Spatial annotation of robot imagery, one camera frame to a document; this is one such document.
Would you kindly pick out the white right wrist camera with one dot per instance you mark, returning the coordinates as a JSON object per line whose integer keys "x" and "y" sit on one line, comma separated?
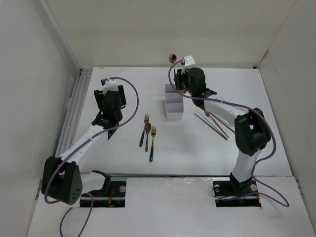
{"x": 187, "y": 62}

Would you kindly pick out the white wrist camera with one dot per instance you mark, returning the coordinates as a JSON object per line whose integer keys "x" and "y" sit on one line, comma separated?
{"x": 109, "y": 84}
{"x": 187, "y": 62}

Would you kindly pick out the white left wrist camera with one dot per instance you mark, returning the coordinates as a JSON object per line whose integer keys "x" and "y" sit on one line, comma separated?
{"x": 109, "y": 84}

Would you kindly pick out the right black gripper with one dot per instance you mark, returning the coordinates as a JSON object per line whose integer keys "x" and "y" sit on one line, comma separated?
{"x": 179, "y": 77}

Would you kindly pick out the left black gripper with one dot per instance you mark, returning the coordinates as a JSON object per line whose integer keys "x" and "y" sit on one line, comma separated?
{"x": 100, "y": 96}

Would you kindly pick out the gold spoon green handle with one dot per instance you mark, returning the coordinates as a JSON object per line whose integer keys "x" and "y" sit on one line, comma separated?
{"x": 173, "y": 60}

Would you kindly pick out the gold fork green handle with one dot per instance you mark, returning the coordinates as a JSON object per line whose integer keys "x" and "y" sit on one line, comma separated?
{"x": 153, "y": 134}
{"x": 146, "y": 120}

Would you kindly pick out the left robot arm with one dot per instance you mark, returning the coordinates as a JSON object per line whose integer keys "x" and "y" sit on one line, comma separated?
{"x": 62, "y": 179}

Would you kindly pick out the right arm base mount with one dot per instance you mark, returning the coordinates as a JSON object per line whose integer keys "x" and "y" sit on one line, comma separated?
{"x": 227, "y": 196}

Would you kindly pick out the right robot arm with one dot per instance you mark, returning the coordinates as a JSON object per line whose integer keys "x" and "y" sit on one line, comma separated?
{"x": 252, "y": 132}

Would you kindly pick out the aluminium frame rail left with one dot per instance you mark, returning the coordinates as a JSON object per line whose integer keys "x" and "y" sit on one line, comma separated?
{"x": 74, "y": 106}

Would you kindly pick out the white three-compartment utensil holder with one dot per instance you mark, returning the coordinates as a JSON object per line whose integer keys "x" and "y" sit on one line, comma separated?
{"x": 174, "y": 105}

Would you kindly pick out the rose gold small fork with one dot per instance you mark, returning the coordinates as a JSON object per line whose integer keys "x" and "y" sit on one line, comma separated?
{"x": 207, "y": 114}

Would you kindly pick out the dark grey chopstick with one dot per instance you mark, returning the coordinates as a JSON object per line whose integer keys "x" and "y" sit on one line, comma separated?
{"x": 209, "y": 123}
{"x": 213, "y": 128}

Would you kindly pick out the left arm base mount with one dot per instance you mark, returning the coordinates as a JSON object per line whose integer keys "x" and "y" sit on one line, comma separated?
{"x": 106, "y": 192}

